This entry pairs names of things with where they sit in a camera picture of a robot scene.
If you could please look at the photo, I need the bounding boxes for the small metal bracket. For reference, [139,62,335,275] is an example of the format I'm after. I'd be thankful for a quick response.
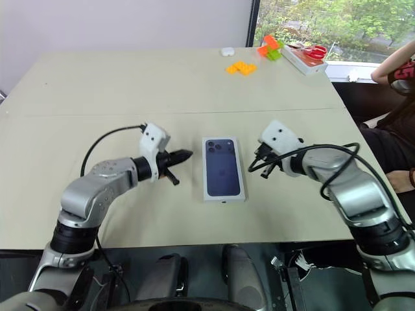
[271,255,287,277]

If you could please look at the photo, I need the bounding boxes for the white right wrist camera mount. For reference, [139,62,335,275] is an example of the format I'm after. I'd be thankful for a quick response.
[257,119,306,178]

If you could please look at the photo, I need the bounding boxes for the red-handled scissors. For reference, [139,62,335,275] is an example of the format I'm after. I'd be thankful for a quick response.
[290,43,328,60]

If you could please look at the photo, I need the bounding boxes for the orange toy brick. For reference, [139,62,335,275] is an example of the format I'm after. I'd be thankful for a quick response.
[256,34,280,56]

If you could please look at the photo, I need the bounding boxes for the black window frame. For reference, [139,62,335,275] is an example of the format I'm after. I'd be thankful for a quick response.
[244,0,262,48]

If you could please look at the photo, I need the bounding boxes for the green toy brick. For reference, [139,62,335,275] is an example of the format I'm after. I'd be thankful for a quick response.
[265,40,285,62]

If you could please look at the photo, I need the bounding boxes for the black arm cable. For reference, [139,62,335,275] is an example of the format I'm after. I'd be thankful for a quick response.
[80,123,132,305]
[271,141,415,231]

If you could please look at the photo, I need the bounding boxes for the white window sill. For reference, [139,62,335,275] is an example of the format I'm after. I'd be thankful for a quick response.
[324,60,390,84]

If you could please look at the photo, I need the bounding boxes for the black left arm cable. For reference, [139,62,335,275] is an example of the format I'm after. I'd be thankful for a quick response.
[80,123,132,305]

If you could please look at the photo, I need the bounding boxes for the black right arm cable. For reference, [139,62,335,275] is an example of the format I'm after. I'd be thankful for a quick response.
[271,141,415,231]

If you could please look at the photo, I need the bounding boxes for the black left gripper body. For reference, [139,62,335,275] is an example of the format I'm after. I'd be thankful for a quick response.
[156,150,176,179]

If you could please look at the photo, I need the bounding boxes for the dark grey rounded shape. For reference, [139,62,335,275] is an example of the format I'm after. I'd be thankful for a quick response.
[222,244,268,311]
[135,253,189,303]

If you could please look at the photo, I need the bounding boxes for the green trees outside window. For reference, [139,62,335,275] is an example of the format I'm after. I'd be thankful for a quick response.
[255,0,415,64]

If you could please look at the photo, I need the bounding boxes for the flat white and orange box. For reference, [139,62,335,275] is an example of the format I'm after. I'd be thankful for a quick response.
[280,44,329,77]

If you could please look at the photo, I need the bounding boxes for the person in dark clothes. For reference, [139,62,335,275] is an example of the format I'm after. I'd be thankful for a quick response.
[359,41,415,195]

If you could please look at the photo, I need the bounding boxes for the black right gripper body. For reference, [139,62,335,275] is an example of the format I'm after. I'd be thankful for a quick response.
[254,142,283,169]

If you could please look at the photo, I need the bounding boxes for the smartphone retail box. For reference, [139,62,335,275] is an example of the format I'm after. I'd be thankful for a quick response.
[201,135,249,205]

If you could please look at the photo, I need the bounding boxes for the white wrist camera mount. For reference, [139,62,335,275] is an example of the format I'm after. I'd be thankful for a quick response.
[257,119,306,178]
[138,122,172,183]

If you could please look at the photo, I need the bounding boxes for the yellow toy bricks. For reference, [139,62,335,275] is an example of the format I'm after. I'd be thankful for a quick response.
[225,60,258,76]

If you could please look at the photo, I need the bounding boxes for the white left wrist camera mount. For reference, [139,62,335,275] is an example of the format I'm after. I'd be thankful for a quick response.
[138,122,172,183]

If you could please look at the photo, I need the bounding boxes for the white wire connector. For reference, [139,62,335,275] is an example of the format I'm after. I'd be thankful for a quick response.
[293,251,314,270]

